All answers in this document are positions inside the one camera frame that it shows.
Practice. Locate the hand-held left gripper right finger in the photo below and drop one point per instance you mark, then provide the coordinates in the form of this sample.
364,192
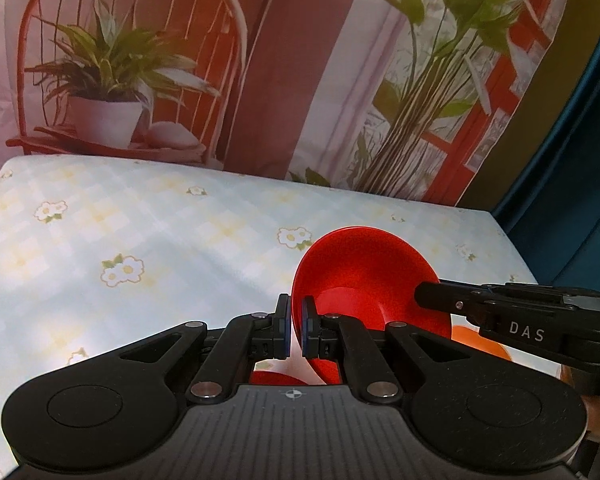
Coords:
308,327

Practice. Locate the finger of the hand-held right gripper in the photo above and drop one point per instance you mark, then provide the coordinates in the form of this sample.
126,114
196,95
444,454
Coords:
445,297

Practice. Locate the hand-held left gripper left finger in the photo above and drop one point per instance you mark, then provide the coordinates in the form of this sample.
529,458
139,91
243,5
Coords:
283,330

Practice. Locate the red plastic bowl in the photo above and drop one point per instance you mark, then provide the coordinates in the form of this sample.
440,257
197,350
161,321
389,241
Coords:
370,270
275,378

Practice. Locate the pink plastic plate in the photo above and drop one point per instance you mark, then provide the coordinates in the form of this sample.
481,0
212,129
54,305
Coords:
482,344

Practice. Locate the teal curtain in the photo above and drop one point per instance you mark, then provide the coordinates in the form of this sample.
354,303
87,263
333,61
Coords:
580,170

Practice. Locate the floral checked tablecloth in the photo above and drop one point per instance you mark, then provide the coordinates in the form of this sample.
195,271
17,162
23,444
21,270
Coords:
130,240

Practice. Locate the printed room scene backdrop cloth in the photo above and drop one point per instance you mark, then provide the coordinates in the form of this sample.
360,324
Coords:
280,60

